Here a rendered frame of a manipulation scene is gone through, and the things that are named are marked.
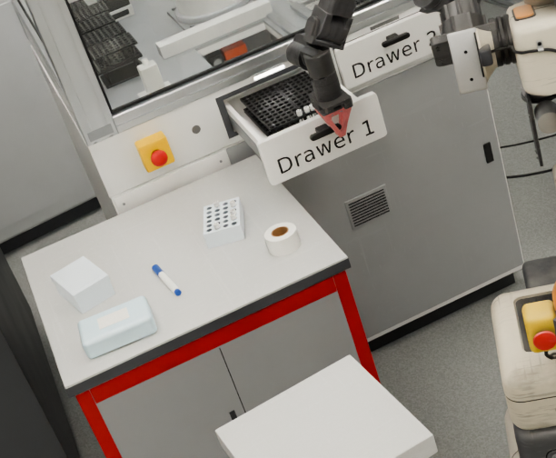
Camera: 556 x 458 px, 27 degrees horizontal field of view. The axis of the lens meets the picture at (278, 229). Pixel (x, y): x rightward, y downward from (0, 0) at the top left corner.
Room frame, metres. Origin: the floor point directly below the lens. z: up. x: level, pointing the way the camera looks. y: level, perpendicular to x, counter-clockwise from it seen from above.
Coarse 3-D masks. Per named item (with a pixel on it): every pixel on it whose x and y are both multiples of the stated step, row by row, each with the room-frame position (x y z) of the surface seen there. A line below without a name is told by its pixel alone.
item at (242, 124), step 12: (288, 72) 2.61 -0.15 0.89; (300, 72) 2.61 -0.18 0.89; (264, 84) 2.59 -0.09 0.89; (240, 96) 2.58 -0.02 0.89; (228, 108) 2.52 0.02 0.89; (240, 108) 2.57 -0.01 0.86; (240, 120) 2.44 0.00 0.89; (240, 132) 2.46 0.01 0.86; (252, 132) 2.36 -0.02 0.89; (252, 144) 2.37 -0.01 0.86
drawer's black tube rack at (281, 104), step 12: (276, 84) 2.56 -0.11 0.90; (288, 84) 2.53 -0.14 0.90; (300, 84) 2.51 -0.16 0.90; (252, 96) 2.53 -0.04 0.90; (264, 96) 2.51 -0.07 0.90; (276, 96) 2.48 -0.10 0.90; (288, 96) 2.47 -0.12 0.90; (300, 96) 2.45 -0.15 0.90; (252, 108) 2.47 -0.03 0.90; (264, 108) 2.44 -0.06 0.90; (276, 108) 2.42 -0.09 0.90; (288, 108) 2.40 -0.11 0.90; (300, 108) 2.38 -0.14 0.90; (252, 120) 2.48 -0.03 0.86; (264, 120) 2.38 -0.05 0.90; (276, 120) 2.36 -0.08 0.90; (264, 132) 2.39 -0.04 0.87; (276, 132) 2.34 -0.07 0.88
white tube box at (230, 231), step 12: (228, 204) 2.24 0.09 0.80; (240, 204) 2.24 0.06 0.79; (204, 216) 2.22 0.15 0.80; (216, 216) 2.21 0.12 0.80; (228, 216) 2.19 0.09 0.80; (240, 216) 2.18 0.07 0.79; (204, 228) 2.17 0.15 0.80; (228, 228) 2.14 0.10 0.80; (240, 228) 2.14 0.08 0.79; (216, 240) 2.15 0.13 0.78; (228, 240) 2.14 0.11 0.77
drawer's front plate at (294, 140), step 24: (360, 96) 2.28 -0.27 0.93; (312, 120) 2.24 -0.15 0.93; (336, 120) 2.25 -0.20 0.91; (360, 120) 2.26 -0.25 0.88; (264, 144) 2.22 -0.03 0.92; (288, 144) 2.23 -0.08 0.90; (312, 144) 2.24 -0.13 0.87; (360, 144) 2.26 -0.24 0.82; (264, 168) 2.23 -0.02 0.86; (312, 168) 2.24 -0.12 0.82
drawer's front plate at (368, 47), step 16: (416, 16) 2.61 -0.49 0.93; (432, 16) 2.61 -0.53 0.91; (384, 32) 2.59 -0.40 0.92; (400, 32) 2.60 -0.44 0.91; (416, 32) 2.60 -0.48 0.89; (352, 48) 2.57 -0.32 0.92; (368, 48) 2.58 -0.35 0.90; (384, 48) 2.59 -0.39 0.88; (400, 48) 2.59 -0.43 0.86; (352, 64) 2.57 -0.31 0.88; (400, 64) 2.59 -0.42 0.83; (352, 80) 2.57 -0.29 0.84; (368, 80) 2.57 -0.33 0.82
